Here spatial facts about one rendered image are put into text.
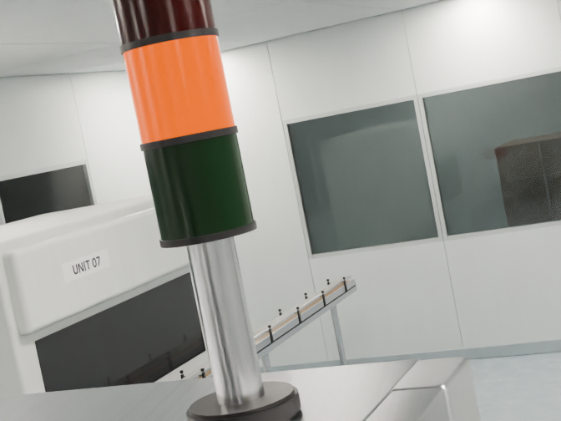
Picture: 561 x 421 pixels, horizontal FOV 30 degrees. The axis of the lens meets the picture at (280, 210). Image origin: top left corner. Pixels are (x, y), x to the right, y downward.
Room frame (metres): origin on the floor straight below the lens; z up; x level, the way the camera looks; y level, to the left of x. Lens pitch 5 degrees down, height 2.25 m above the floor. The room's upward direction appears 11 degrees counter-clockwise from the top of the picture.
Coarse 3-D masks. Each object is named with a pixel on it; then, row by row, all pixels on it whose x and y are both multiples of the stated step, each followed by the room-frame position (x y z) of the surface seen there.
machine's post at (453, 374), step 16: (416, 368) 0.58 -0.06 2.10; (432, 368) 0.57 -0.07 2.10; (448, 368) 0.56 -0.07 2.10; (464, 368) 0.57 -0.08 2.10; (400, 384) 0.55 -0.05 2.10; (416, 384) 0.54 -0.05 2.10; (432, 384) 0.54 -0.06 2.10; (448, 384) 0.54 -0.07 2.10; (464, 384) 0.56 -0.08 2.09; (448, 400) 0.53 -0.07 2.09; (464, 400) 0.56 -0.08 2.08; (464, 416) 0.55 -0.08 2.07
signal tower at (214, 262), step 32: (192, 32) 0.52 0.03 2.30; (224, 128) 0.52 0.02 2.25; (192, 256) 0.53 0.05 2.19; (224, 256) 0.53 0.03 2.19; (224, 288) 0.53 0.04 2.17; (224, 320) 0.53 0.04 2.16; (224, 352) 0.53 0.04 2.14; (224, 384) 0.53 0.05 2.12; (256, 384) 0.53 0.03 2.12; (288, 384) 0.55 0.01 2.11; (192, 416) 0.53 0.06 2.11; (224, 416) 0.51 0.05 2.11; (256, 416) 0.51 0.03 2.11; (288, 416) 0.52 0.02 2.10
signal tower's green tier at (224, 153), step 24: (192, 144) 0.51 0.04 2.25; (216, 144) 0.52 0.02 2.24; (168, 168) 0.52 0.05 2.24; (192, 168) 0.51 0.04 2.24; (216, 168) 0.52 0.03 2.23; (240, 168) 0.53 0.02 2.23; (168, 192) 0.52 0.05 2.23; (192, 192) 0.51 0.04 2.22; (216, 192) 0.52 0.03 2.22; (240, 192) 0.53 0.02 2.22; (168, 216) 0.52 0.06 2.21; (192, 216) 0.51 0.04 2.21; (216, 216) 0.52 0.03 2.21; (240, 216) 0.52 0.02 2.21; (168, 240) 0.52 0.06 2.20
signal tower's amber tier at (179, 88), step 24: (144, 48) 0.52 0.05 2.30; (168, 48) 0.51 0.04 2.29; (192, 48) 0.52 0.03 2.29; (216, 48) 0.53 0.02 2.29; (144, 72) 0.52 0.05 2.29; (168, 72) 0.51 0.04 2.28; (192, 72) 0.52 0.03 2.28; (216, 72) 0.53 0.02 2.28; (144, 96) 0.52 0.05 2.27; (168, 96) 0.51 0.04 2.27; (192, 96) 0.52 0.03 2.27; (216, 96) 0.52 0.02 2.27; (144, 120) 0.52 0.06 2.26; (168, 120) 0.52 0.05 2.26; (192, 120) 0.51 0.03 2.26; (216, 120) 0.52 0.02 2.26
